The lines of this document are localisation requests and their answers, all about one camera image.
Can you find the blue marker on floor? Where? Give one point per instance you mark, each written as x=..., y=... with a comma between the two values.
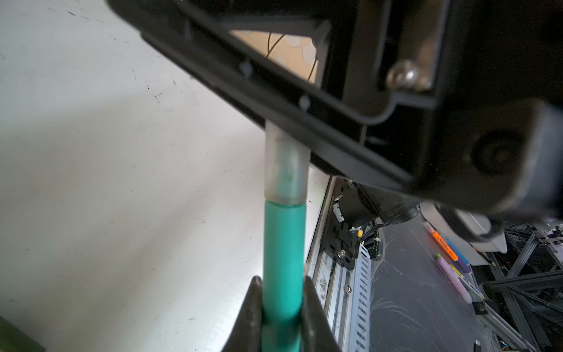
x=462, y=261

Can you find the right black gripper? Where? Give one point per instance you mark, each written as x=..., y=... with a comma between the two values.
x=465, y=97

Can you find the orange marker on floor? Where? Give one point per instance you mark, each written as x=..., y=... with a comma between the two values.
x=441, y=242

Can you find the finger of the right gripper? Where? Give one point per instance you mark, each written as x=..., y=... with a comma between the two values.
x=265, y=92

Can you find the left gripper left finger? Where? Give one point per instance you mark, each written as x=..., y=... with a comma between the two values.
x=246, y=334

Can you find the green highlighter marker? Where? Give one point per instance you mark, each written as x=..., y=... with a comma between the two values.
x=282, y=280

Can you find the pink marker on floor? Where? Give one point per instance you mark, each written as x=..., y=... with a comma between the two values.
x=453, y=278

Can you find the dark green pen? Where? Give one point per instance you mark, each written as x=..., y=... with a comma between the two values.
x=13, y=339

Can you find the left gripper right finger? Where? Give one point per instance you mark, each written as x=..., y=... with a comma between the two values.
x=316, y=334

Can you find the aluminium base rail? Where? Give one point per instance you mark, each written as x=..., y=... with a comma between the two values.
x=341, y=270

